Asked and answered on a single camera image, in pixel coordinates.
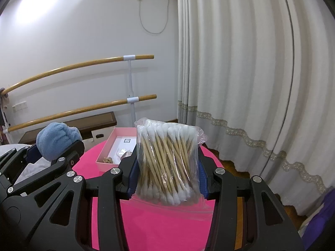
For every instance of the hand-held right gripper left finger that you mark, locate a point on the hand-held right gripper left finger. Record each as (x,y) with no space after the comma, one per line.
(133,172)

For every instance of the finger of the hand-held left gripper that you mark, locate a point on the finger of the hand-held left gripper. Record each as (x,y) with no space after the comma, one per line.
(34,153)
(77,150)

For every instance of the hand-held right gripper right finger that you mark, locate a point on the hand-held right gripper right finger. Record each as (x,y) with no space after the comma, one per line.
(202,177)

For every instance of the light blue fleece cloth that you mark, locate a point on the light blue fleece cloth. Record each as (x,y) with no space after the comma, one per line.
(55,138)

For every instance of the pink cardboard box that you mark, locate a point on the pink cardboard box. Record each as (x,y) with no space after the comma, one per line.
(107,166)

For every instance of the clear bag of cotton swabs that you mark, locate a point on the clear bag of cotton swabs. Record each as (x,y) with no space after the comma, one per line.
(167,162)

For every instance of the grey white bedding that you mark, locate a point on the grey white bedding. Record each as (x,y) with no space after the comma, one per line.
(36,166)

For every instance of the pale pink sheer pouch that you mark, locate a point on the pale pink sheer pouch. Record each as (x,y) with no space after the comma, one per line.
(125,153)

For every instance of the white storage box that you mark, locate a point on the white storage box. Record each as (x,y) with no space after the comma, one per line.
(100,134)

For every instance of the tan small scrunchie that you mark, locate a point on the tan small scrunchie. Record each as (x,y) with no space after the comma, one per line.
(107,159)

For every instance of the white printed paper sheet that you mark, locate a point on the white printed paper sheet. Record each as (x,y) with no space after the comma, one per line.
(120,143)

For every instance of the hanging pale cloth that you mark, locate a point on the hanging pale cloth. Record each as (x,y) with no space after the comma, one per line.
(4,100)

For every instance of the cream curtain with lace trim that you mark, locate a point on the cream curtain with lace trim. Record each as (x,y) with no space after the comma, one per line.
(235,57)

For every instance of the purple cloth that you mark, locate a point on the purple cloth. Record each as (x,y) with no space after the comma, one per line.
(327,209)

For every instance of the white wall socket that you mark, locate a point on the white wall socket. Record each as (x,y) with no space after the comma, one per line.
(19,106)

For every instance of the white barre post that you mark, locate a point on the white barre post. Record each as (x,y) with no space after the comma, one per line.
(130,78)

